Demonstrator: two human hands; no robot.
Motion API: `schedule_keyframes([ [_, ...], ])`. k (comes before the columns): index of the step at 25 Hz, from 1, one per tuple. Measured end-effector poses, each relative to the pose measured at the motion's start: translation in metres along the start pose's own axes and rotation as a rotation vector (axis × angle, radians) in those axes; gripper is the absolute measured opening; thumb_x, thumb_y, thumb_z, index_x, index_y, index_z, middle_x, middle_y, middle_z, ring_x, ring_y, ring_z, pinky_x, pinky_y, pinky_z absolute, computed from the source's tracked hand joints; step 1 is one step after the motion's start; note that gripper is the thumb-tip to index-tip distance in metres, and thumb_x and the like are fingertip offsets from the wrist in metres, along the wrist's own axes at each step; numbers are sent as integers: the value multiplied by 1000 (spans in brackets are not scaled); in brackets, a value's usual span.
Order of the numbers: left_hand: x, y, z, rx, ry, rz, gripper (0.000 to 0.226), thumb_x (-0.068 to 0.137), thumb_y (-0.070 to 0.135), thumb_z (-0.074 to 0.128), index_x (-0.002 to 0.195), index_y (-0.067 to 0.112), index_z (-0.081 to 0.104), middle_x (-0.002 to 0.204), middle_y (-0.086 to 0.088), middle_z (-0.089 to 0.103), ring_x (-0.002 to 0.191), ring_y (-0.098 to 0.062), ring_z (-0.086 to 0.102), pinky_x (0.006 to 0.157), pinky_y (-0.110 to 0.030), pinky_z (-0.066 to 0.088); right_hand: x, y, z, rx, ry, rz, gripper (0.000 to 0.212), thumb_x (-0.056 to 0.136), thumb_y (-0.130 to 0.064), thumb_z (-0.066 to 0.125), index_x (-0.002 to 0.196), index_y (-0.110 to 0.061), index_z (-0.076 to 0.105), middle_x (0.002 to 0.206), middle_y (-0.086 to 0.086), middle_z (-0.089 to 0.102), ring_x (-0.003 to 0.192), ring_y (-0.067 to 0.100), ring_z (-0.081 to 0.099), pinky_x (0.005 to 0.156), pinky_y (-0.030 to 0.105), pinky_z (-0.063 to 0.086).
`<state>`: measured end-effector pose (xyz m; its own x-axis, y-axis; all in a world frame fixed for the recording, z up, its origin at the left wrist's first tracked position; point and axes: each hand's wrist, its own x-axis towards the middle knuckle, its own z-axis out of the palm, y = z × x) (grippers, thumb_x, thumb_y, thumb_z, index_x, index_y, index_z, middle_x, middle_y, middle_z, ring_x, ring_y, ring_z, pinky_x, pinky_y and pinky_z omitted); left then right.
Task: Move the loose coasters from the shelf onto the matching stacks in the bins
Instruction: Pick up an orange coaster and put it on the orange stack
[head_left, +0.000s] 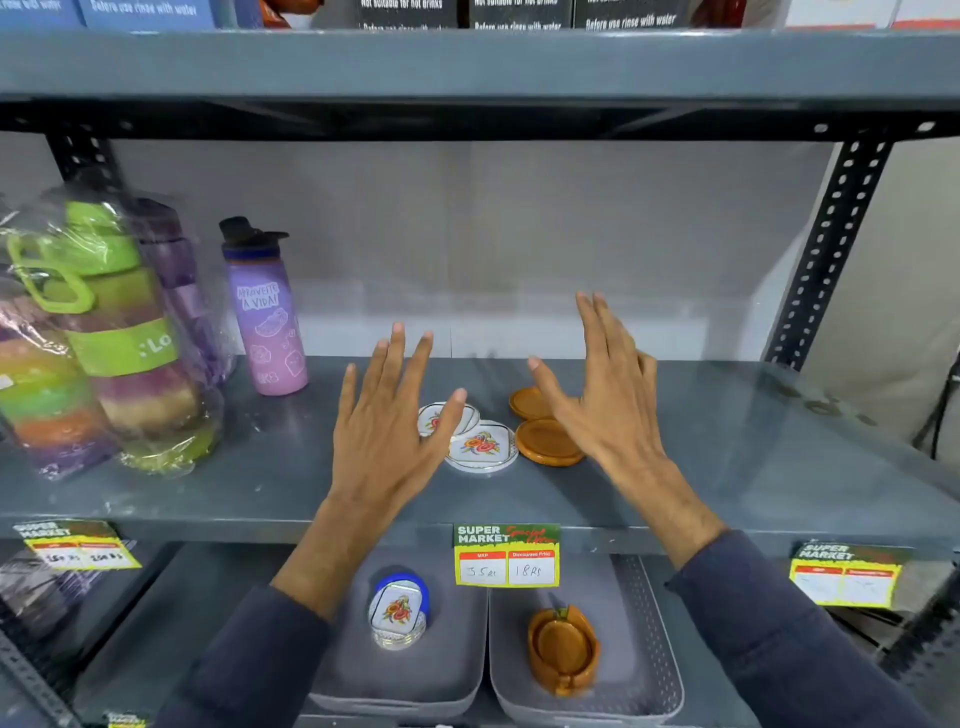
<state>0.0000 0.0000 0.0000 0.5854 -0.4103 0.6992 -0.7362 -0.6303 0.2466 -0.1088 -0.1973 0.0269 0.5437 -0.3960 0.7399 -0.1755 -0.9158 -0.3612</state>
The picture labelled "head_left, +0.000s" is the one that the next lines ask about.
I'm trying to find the person's right hand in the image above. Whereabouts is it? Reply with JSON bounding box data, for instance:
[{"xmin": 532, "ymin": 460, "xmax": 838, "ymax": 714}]
[{"xmin": 527, "ymin": 292, "xmax": 670, "ymax": 489}]

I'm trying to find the black cable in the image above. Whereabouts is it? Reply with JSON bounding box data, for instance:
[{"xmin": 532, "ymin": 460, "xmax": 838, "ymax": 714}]
[{"xmin": 928, "ymin": 357, "xmax": 960, "ymax": 461}]

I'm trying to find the person's left forearm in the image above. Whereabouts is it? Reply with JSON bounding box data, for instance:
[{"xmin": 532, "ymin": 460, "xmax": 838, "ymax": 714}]
[{"xmin": 153, "ymin": 491, "xmax": 423, "ymax": 728}]

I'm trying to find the blue cardboard box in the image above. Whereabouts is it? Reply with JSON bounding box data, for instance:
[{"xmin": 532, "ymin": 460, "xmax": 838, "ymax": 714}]
[
  {"xmin": 78, "ymin": 0, "xmax": 222, "ymax": 32},
  {"xmin": 0, "ymin": 0, "xmax": 85, "ymax": 30}
]

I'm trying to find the person's right forearm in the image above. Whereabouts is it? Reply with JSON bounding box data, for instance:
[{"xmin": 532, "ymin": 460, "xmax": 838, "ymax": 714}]
[{"xmin": 600, "ymin": 453, "xmax": 935, "ymax": 728}]

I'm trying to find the large green-lid rainbow bottle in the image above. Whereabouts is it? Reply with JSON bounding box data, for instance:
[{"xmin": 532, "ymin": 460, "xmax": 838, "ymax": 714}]
[{"xmin": 6, "ymin": 196, "xmax": 225, "ymax": 479}]

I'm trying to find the clear wrapped dark package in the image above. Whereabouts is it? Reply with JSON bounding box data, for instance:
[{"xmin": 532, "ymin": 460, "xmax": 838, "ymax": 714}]
[{"xmin": 0, "ymin": 549, "xmax": 80, "ymax": 640}]

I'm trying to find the black cardboard box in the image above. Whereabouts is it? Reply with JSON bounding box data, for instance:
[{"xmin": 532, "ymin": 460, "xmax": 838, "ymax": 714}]
[
  {"xmin": 355, "ymin": 0, "xmax": 461, "ymax": 32},
  {"xmin": 468, "ymin": 0, "xmax": 574, "ymax": 32},
  {"xmin": 573, "ymin": 0, "xmax": 693, "ymax": 32}
]

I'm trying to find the grey plastic tray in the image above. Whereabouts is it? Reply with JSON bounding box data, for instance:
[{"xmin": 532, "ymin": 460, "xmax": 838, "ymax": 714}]
[
  {"xmin": 488, "ymin": 552, "xmax": 686, "ymax": 726},
  {"xmin": 307, "ymin": 549, "xmax": 490, "ymax": 719}
]

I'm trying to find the person's left hand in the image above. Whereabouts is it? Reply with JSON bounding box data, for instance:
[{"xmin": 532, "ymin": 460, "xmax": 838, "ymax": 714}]
[{"xmin": 330, "ymin": 322, "xmax": 468, "ymax": 519}]

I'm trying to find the white floral coaster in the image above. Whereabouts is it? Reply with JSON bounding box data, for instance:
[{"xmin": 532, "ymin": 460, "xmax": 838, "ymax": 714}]
[
  {"xmin": 443, "ymin": 420, "xmax": 520, "ymax": 476},
  {"xmin": 417, "ymin": 402, "xmax": 482, "ymax": 441}
]

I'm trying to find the purple wrapped water bottle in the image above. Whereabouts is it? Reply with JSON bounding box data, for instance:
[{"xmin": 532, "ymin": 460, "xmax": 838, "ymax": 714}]
[{"xmin": 129, "ymin": 196, "xmax": 237, "ymax": 390}]

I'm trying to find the small rainbow striped bottle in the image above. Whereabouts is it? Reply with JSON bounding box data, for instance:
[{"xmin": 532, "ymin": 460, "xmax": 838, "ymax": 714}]
[{"xmin": 0, "ymin": 288, "xmax": 117, "ymax": 483}]

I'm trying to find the floral coaster set blue holder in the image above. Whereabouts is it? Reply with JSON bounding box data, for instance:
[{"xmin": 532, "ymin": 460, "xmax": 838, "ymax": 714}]
[{"xmin": 366, "ymin": 573, "xmax": 432, "ymax": 653}]

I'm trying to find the orange round coaster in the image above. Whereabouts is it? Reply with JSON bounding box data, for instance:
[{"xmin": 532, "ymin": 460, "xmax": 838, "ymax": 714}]
[
  {"xmin": 513, "ymin": 417, "xmax": 588, "ymax": 468},
  {"xmin": 508, "ymin": 386, "xmax": 580, "ymax": 423}
]

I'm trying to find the orange coaster set with holder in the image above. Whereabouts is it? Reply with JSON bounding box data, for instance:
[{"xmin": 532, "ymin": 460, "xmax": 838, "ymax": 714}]
[{"xmin": 526, "ymin": 605, "xmax": 602, "ymax": 699}]

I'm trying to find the orange packaged item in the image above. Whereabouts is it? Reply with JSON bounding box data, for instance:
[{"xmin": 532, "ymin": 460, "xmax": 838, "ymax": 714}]
[{"xmin": 258, "ymin": 0, "xmax": 325, "ymax": 30}]

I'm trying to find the white orange box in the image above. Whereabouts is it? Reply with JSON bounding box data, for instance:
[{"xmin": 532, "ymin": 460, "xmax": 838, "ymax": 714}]
[
  {"xmin": 892, "ymin": 0, "xmax": 960, "ymax": 31},
  {"xmin": 783, "ymin": 0, "xmax": 899, "ymax": 30}
]

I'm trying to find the lilac bottle with black lid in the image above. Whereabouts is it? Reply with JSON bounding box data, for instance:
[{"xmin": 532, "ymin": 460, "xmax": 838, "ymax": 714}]
[{"xmin": 218, "ymin": 216, "xmax": 311, "ymax": 398}]

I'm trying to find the grey metal shelf rack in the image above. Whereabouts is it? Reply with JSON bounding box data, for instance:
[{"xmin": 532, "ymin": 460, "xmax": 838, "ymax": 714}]
[{"xmin": 0, "ymin": 0, "xmax": 960, "ymax": 728}]

